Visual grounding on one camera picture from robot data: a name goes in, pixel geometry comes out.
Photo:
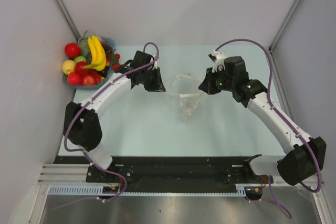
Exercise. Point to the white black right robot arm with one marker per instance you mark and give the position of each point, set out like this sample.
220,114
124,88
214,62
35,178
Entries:
304,155

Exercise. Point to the teal plastic fruit basket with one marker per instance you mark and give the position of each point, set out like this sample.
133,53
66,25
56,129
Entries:
101,76

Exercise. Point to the red apple with highlight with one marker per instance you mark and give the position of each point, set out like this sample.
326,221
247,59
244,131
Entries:
88,80

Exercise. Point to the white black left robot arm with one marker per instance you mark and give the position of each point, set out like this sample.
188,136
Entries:
82,127

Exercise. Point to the clear zip top bag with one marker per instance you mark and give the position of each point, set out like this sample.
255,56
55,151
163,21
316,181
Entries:
183,94

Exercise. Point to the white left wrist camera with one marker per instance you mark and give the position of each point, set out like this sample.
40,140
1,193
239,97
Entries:
154,64

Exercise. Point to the light blue cable duct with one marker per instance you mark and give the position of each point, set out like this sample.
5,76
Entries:
107,191

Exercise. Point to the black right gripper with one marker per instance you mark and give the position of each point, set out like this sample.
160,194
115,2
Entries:
207,84

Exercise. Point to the yellow banana bunch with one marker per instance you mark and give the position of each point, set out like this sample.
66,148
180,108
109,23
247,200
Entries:
98,55

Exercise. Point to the green cabbage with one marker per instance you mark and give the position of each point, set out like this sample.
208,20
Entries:
83,44

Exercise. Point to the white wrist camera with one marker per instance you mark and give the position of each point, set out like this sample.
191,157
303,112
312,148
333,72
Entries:
154,64
217,58

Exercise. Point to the yellow lemon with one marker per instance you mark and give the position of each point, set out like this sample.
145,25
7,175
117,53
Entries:
68,67

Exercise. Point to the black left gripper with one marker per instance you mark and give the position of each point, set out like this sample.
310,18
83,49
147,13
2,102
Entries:
157,86

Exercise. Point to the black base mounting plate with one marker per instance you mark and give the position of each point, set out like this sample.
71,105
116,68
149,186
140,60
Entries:
200,174

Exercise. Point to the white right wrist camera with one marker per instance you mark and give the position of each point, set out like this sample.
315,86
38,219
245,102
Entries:
217,58

